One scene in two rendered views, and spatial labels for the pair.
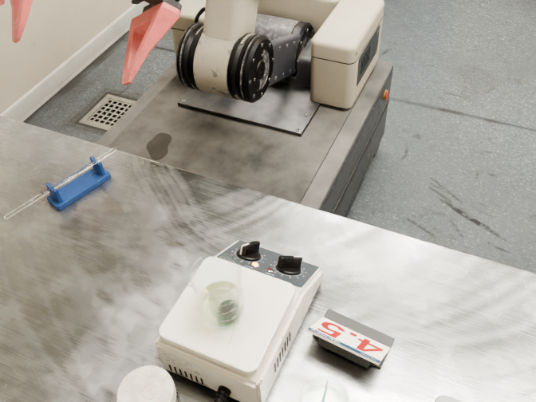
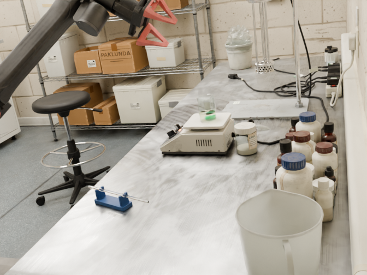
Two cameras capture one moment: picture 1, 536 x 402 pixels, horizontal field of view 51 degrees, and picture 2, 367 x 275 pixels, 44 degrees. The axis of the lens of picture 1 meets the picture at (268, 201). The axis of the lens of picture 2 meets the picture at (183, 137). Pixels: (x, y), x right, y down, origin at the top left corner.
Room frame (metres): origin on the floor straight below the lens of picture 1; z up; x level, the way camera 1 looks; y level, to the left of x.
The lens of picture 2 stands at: (0.56, 1.28, 1.25)
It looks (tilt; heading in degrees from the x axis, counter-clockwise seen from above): 20 degrees down; 263
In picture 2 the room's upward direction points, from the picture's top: 8 degrees counter-clockwise
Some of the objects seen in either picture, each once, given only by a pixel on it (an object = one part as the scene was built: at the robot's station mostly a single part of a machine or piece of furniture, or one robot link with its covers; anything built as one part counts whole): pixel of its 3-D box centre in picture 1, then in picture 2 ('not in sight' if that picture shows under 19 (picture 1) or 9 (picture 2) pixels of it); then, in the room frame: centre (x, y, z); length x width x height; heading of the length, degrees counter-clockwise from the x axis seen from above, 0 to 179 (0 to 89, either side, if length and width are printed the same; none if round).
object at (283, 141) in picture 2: not in sight; (286, 162); (0.22, 0.36, 0.80); 0.04 x 0.04 x 0.11
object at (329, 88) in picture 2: not in sight; (333, 78); (-0.26, -0.38, 0.77); 0.40 x 0.06 x 0.04; 63
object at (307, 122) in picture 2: not in sight; (308, 134); (0.11, 0.23, 0.81); 0.06 x 0.06 x 0.11
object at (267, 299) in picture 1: (228, 311); (207, 120); (0.34, 0.05, 0.83); 0.12 x 0.12 x 0.01; 63
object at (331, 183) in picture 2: not in sight; (323, 193); (0.19, 0.49, 0.78); 0.05 x 0.05 x 0.05
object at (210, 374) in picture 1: (242, 313); (200, 134); (0.36, 0.04, 0.79); 0.22 x 0.13 x 0.08; 153
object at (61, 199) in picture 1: (77, 181); (112, 197); (0.64, 0.30, 0.77); 0.10 x 0.03 x 0.04; 134
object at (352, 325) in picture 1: (351, 335); not in sight; (0.34, -0.09, 0.77); 0.09 x 0.06 x 0.04; 57
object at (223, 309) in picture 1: (216, 292); (207, 108); (0.34, 0.06, 0.87); 0.06 x 0.05 x 0.08; 102
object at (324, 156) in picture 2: not in sight; (324, 165); (0.15, 0.40, 0.80); 0.06 x 0.06 x 0.10
